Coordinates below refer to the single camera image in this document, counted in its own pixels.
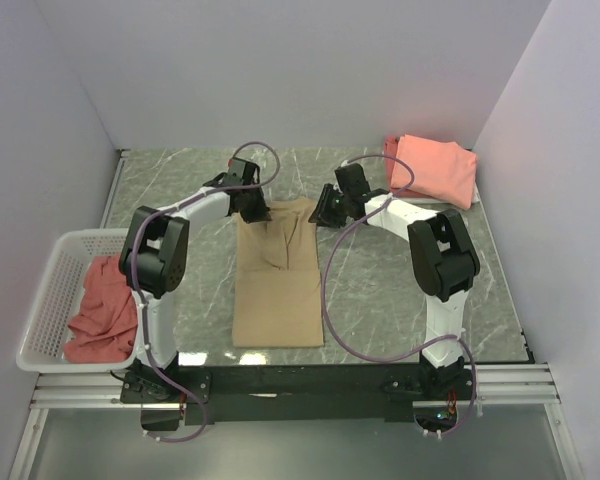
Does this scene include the beige t shirt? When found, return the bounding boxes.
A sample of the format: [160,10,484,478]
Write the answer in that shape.
[232,197,324,348]

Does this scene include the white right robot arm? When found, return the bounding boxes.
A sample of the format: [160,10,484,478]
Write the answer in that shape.
[309,163,480,399]

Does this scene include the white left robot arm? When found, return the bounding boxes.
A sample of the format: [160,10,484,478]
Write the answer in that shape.
[119,156,270,402]

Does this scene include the folded salmon pink shirt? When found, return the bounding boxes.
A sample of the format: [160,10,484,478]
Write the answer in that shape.
[395,135,478,210]

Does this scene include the black base beam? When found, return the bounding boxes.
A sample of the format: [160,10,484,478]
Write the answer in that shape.
[120,363,475,431]

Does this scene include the red shirt in basket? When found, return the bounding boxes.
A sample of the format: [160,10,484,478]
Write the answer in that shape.
[63,255,138,364]

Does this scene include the white plastic laundry basket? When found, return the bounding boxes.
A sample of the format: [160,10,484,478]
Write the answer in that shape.
[16,228,135,374]

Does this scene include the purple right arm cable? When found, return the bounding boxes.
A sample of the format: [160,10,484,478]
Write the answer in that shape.
[319,154,480,440]

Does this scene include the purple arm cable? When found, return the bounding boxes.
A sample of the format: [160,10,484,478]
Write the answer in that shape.
[319,154,480,440]
[128,141,281,445]

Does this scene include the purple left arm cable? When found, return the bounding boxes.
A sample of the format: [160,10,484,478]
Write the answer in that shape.
[128,141,281,445]

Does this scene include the aluminium left side rail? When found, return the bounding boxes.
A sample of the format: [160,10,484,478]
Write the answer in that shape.
[99,149,130,228]

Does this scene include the aluminium rail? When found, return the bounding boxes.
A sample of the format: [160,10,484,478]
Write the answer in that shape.
[99,149,130,228]
[30,364,560,409]

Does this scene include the aluminium front rail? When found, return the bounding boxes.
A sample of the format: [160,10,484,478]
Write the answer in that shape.
[30,364,560,409]

